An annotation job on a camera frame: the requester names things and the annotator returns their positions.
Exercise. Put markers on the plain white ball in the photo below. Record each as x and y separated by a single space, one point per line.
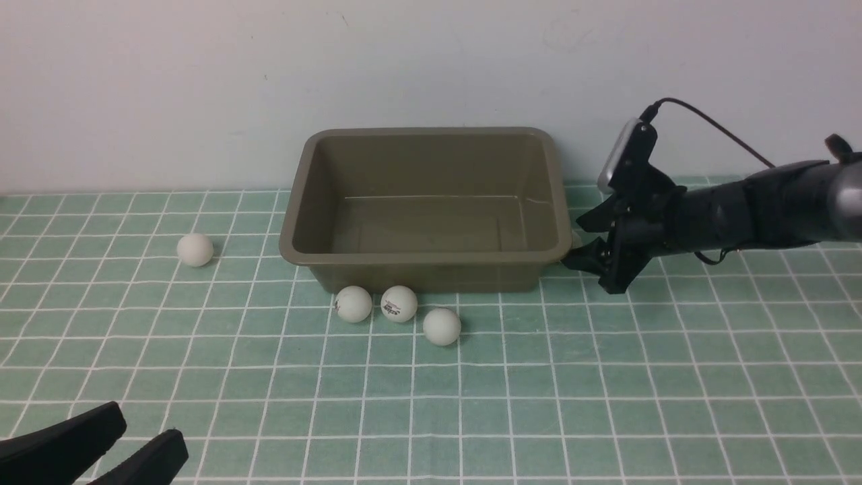
441 326

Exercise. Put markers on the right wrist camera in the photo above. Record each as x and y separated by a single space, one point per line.
635 143

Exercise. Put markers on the white logo ball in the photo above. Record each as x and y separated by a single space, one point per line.
353 304
399 304

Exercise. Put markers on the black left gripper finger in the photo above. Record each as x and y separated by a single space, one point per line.
157 462
61 453

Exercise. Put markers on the green checkered tablecloth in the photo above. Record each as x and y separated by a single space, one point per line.
743 373

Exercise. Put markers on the olive plastic bin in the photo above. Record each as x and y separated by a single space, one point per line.
471 210

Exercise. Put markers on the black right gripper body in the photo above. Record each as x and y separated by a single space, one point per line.
643 201

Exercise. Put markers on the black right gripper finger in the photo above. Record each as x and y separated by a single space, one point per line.
600 219
590 258

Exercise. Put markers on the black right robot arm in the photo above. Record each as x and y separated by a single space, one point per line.
794 205

